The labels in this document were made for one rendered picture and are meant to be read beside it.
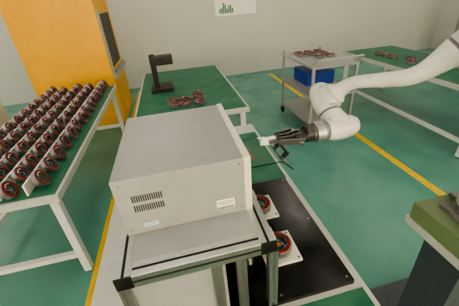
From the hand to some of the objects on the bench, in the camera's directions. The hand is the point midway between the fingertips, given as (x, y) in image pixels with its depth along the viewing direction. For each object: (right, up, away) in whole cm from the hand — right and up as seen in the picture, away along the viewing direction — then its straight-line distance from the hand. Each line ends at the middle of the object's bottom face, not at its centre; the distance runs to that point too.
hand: (268, 140), depth 109 cm
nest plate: (-1, -35, +22) cm, 42 cm away
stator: (-1, -34, +22) cm, 40 cm away
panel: (-23, -45, +8) cm, 51 cm away
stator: (+4, -45, +1) cm, 45 cm away
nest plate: (+5, -46, +1) cm, 46 cm away
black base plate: (0, -43, +13) cm, 44 cm away
